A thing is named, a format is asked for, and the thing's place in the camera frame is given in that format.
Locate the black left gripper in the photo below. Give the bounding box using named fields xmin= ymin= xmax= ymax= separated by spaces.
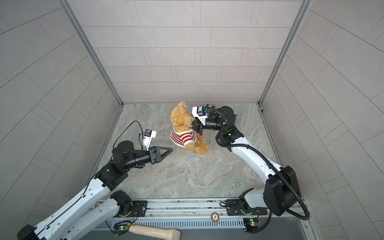
xmin=121 ymin=147 xmax=172 ymax=172

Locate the tan plush teddy bear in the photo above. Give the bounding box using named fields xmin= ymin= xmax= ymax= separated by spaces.
xmin=171 ymin=102 xmax=210 ymax=155

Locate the red white striped knit sweater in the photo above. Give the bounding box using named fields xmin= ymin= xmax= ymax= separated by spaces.
xmin=171 ymin=129 xmax=197 ymax=148

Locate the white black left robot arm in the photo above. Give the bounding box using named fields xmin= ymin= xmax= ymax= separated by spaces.
xmin=17 ymin=141 xmax=173 ymax=240

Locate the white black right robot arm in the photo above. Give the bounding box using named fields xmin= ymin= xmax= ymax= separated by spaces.
xmin=192 ymin=105 xmax=301 ymax=216

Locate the red white poker chip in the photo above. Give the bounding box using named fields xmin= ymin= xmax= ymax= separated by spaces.
xmin=211 ymin=212 xmax=220 ymax=223

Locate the left green circuit board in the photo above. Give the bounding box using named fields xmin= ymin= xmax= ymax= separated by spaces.
xmin=114 ymin=221 xmax=132 ymax=236

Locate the green circuit board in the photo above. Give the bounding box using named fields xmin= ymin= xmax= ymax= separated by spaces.
xmin=114 ymin=221 xmax=132 ymax=236
xmin=243 ymin=218 xmax=261 ymax=233

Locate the right green circuit board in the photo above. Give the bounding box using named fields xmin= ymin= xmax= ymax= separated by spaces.
xmin=243 ymin=218 xmax=261 ymax=233

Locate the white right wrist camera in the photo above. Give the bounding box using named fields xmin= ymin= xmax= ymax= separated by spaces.
xmin=192 ymin=104 xmax=209 ymax=126

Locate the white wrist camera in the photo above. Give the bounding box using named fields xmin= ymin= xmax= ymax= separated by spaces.
xmin=142 ymin=129 xmax=157 ymax=151
xmin=192 ymin=104 xmax=209 ymax=126

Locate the black left camera cable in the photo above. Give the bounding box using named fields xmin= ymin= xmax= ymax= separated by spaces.
xmin=112 ymin=120 xmax=145 ymax=151

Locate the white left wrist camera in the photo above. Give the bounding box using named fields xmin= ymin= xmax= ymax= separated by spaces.
xmin=142 ymin=129 xmax=157 ymax=151

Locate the aluminium front rail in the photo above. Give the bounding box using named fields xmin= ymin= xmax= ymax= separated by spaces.
xmin=91 ymin=198 xmax=314 ymax=240

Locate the beige wooden handle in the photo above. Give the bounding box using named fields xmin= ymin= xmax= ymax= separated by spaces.
xmin=129 ymin=225 xmax=181 ymax=240

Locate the black corrugated right cable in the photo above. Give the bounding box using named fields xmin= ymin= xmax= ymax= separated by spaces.
xmin=215 ymin=131 xmax=310 ymax=221

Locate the aluminium corner frame post right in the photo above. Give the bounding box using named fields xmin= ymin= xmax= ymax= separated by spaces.
xmin=259 ymin=0 xmax=312 ymax=108

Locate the aluminium corner frame post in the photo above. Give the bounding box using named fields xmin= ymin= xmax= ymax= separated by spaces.
xmin=58 ymin=0 xmax=124 ymax=107
xmin=259 ymin=0 xmax=312 ymax=108

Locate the aluminium corner frame post left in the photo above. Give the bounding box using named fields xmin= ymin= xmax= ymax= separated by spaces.
xmin=58 ymin=0 xmax=124 ymax=107

